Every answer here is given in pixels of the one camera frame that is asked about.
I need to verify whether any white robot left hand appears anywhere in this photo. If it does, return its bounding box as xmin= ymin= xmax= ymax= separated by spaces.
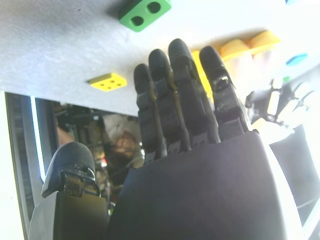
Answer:
xmin=27 ymin=38 xmax=305 ymax=240

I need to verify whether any yellow egg carton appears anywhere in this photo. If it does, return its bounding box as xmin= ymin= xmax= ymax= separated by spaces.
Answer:
xmin=191 ymin=29 xmax=282 ymax=128

